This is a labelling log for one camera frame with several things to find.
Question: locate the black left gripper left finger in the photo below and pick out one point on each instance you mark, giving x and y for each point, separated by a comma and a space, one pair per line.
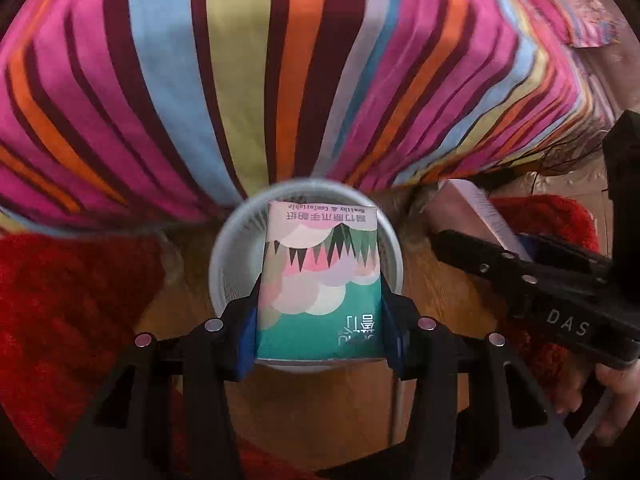
125, 432

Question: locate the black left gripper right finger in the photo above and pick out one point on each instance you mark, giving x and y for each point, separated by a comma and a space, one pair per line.
476, 413

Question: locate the green pink tissue pack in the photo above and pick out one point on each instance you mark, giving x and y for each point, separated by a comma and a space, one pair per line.
320, 296

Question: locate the white mesh trash basket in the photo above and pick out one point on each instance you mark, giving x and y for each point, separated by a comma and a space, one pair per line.
236, 259

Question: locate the right hand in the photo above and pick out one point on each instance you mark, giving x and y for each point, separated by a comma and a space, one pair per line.
624, 384

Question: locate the red fluffy left slipper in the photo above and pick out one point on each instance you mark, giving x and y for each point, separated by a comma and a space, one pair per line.
68, 310

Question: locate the colourful striped bed sheet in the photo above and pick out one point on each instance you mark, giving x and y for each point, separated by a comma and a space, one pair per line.
125, 114

